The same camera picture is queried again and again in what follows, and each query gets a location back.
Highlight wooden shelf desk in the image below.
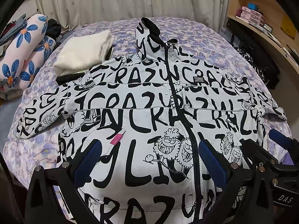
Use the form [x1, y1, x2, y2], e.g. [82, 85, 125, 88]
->
[227, 0, 298, 76]

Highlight beige pleated curtain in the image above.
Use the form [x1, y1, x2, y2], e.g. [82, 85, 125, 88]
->
[30, 0, 232, 32]

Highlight pink boxes on shelf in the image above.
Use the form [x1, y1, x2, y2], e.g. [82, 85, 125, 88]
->
[236, 6, 266, 26]

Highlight white black graffiti print jacket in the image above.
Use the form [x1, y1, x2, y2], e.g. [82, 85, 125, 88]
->
[17, 18, 286, 223]

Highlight black garment behind blanket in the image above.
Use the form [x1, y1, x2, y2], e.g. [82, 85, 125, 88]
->
[45, 19, 62, 40]

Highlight black white patterned clothes pile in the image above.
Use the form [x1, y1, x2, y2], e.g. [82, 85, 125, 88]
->
[234, 43, 280, 90]

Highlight black garment under cream garment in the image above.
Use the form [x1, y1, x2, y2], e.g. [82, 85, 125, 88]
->
[56, 71, 86, 85]

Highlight dark clothes pile by blanket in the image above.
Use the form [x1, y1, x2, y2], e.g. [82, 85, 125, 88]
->
[1, 14, 27, 55]

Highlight purple floral bed cover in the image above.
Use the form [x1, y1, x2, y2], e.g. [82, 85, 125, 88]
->
[3, 17, 291, 192]

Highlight folded cream white garment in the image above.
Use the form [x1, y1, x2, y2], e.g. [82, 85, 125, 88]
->
[53, 30, 115, 76]

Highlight pink blue flower rolled blanket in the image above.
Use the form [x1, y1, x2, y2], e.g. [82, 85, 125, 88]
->
[1, 14, 56, 100]

